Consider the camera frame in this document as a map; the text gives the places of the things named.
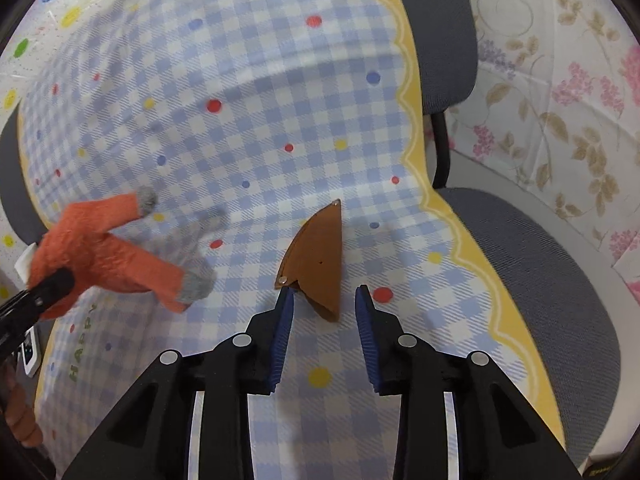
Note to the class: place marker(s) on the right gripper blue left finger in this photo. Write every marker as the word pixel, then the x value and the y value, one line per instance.
pixel 147 433

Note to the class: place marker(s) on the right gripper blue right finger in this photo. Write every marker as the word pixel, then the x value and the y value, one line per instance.
pixel 499 434

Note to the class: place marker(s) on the orange knitted glove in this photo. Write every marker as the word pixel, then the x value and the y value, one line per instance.
pixel 83 242

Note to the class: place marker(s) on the brown leather pouch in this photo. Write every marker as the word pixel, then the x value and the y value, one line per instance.
pixel 312 264

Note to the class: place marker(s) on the person's left hand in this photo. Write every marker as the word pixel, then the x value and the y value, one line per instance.
pixel 20 415

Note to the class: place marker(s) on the white remote device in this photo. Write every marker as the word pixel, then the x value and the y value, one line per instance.
pixel 31 352

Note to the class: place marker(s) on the blue checkered dotted blanket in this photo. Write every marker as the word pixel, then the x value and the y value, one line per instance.
pixel 247 117

